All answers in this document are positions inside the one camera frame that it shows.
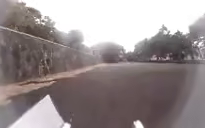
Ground row of trees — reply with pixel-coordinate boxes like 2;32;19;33
126;9;205;63

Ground grey asphalt road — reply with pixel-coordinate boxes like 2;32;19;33
0;61;205;128

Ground robot's own part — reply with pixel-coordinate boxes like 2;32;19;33
61;122;72;128
133;119;145;128

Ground trees behind stone wall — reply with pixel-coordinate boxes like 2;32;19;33
0;0;91;51

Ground tall stone wall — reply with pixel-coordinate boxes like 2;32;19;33
0;23;103;88

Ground pale pavement strip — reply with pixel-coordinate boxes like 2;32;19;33
0;63;108;109

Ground low kerb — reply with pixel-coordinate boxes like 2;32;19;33
136;58;205;65

